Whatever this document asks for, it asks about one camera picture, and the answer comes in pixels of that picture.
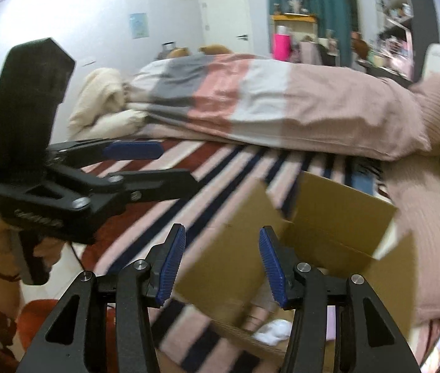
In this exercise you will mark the yellow white shelf table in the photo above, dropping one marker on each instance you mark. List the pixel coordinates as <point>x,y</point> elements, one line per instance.
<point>293,18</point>

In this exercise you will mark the white door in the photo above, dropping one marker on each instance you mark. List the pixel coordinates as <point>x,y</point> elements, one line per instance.
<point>223,19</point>

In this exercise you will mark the white item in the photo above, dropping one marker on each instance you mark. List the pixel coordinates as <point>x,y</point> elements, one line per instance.
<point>274,330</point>

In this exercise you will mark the glass display case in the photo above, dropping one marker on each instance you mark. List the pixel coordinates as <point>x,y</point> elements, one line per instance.
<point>293,0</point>

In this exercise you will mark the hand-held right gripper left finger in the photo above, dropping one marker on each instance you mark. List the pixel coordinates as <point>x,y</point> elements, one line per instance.
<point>171,264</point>

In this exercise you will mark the blue wall poster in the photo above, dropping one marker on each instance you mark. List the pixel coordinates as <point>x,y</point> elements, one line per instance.
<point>138,25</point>

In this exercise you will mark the shiny foil packet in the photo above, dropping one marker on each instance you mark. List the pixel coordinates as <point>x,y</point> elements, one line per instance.
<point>439,347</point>

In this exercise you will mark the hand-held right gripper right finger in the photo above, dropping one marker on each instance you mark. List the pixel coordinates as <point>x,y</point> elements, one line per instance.
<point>272,268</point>

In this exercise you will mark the tall dark bookshelf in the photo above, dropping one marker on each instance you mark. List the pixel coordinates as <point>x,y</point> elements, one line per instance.
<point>402,15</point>

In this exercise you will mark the patchwork striped duvet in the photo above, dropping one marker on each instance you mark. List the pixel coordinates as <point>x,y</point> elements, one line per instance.
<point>274,101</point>

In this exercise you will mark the brown plush toy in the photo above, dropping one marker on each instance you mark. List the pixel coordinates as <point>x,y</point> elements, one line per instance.
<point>359,44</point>

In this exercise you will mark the grey suitcase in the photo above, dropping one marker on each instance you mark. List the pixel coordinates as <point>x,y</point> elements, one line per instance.
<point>168,46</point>

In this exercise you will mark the cream fluffy blanket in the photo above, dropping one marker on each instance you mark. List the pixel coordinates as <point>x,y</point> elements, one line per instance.
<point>99,105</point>

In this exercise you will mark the person's left hand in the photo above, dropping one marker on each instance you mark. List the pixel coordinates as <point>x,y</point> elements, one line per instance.
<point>0,248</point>

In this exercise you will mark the bright pink bag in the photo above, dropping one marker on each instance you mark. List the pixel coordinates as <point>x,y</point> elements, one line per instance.
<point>283,46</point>

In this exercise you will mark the brown cardboard box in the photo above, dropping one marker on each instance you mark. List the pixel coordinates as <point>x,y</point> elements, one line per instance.
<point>340,209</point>

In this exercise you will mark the brown teddy bear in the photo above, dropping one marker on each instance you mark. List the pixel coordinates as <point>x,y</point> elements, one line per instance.
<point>216,49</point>
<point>179,53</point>

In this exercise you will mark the teal curtain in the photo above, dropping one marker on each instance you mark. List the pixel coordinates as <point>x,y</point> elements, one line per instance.
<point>320,7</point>

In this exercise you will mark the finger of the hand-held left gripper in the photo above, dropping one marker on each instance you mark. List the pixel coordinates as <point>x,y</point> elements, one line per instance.
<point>134,150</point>
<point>161,184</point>

